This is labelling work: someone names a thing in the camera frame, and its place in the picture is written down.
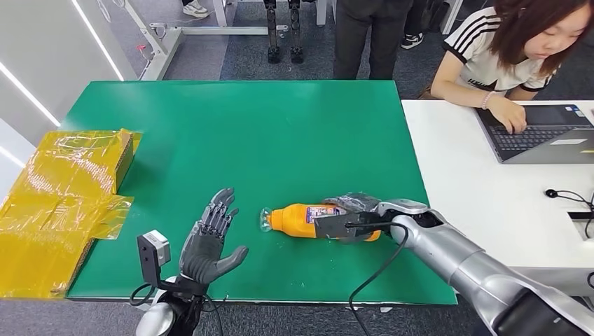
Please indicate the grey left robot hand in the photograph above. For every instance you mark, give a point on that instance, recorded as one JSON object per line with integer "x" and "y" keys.
{"x": 204, "y": 252}

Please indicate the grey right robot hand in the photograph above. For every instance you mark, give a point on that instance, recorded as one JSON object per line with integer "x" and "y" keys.
{"x": 352, "y": 202}

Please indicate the orange detergent bottle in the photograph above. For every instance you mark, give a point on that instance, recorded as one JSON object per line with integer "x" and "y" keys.
{"x": 290, "y": 220}

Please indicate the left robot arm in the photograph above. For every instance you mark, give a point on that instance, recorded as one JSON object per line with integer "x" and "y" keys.
{"x": 155, "y": 322}

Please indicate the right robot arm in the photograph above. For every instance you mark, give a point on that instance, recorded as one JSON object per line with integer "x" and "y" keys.
{"x": 464, "y": 264}

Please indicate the yellow taped cardboard box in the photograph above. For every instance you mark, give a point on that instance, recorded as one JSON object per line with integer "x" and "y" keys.
{"x": 60, "y": 185}

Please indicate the person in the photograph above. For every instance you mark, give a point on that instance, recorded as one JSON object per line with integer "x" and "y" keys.
{"x": 482, "y": 60}
{"x": 352, "y": 37}
{"x": 412, "y": 41}
{"x": 196, "y": 8}

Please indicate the background humanoid robot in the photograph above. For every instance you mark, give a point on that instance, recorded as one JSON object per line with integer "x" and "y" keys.
{"x": 273, "y": 32}

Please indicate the grey laptop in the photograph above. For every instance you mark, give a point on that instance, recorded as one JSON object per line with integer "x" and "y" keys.
{"x": 529, "y": 137}

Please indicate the small red object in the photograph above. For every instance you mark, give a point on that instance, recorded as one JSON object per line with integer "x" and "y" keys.
{"x": 141, "y": 48}

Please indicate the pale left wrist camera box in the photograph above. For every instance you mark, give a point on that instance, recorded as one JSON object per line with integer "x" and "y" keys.
{"x": 155, "y": 252}

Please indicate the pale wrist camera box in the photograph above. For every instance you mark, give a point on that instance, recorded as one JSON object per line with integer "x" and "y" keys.
{"x": 155, "y": 252}
{"x": 403, "y": 206}

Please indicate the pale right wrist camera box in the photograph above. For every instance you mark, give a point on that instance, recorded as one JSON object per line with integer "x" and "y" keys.
{"x": 403, "y": 206}

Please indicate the white metal frame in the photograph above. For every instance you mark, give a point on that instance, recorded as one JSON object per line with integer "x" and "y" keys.
{"x": 167, "y": 42}

